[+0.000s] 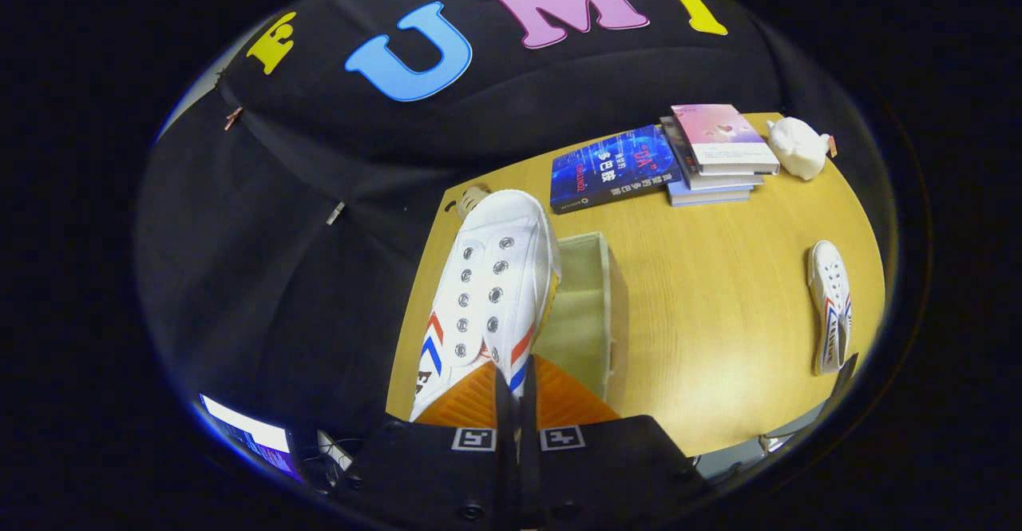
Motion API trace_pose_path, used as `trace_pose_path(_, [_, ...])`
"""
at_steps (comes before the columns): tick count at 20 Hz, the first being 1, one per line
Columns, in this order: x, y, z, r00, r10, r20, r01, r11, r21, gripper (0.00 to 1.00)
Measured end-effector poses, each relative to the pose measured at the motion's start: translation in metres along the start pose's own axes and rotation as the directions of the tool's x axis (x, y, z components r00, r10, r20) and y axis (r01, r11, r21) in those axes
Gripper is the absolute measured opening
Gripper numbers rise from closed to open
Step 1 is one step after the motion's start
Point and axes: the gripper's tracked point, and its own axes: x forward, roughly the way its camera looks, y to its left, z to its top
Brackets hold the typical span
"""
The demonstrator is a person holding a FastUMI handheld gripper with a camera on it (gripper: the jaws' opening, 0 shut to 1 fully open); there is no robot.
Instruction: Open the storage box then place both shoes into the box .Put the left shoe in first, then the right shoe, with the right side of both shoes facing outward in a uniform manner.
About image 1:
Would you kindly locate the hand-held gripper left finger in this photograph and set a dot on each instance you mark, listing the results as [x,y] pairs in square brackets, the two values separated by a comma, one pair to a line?
[431,475]

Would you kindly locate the pink cover book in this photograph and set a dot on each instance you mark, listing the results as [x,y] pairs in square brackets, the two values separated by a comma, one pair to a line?
[715,132]

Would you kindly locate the red clothes peg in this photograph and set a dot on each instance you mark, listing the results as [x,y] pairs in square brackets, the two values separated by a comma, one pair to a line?
[232,118]

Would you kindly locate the white striped canvas shoe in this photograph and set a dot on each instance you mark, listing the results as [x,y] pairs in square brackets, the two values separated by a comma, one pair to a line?
[826,275]
[495,275]

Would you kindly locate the beige fabric storage box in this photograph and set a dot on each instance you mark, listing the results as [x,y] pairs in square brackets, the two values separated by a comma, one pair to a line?
[579,315]

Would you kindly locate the white clothes peg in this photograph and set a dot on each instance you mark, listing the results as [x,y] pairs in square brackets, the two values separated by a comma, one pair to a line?
[335,212]

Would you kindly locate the light blue book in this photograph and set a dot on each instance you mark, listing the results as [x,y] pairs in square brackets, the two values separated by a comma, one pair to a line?
[707,197]

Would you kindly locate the white plush toy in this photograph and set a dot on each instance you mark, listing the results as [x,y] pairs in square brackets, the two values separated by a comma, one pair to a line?
[798,148]

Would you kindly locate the computer monitor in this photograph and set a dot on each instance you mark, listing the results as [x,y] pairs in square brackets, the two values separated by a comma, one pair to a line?
[247,435]

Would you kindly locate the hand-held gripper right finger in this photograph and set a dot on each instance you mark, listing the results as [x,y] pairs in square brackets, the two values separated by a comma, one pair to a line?
[607,475]

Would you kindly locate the dark blue book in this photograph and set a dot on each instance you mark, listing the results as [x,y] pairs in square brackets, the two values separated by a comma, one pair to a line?
[615,168]

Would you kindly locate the brown plush toy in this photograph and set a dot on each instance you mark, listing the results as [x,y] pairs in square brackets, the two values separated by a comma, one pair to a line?
[471,198]

